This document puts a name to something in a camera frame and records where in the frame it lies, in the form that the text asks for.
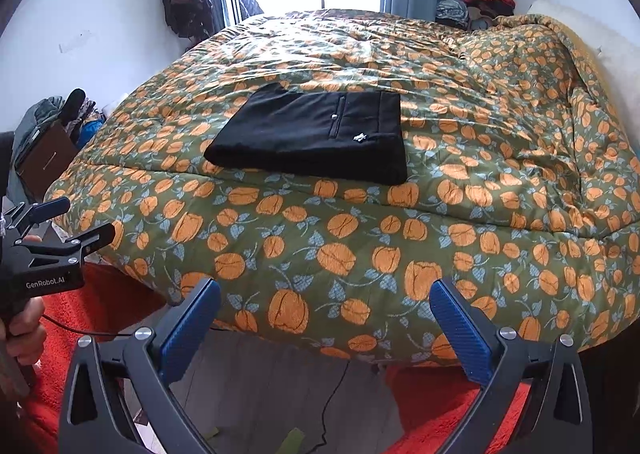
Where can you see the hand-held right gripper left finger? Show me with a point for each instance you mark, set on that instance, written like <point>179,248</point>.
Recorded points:
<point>192,329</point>

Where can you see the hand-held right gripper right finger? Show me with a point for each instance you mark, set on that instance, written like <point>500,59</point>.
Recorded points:
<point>457,329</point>

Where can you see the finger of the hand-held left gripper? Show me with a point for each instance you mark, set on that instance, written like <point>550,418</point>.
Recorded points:
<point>85,240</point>
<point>45,209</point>

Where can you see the black pants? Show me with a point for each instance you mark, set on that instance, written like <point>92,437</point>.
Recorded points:
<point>300,143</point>

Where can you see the person's left hand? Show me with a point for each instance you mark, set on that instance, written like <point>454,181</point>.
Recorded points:
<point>30,329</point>

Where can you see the red fluffy rug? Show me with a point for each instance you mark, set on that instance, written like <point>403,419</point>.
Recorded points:
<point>100,299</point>

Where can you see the blue cloth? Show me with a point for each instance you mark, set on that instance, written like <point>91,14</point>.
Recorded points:
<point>90,131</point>

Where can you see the green tape strip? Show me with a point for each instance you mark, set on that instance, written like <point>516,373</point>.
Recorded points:
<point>292,441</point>
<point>212,432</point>

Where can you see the green orange floral comforter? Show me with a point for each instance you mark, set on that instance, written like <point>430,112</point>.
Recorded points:
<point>350,234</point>

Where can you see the grey patterned cloth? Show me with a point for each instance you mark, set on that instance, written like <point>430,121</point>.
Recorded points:
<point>452,13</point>

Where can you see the white pillow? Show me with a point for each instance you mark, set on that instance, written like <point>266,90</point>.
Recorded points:
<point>600,38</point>

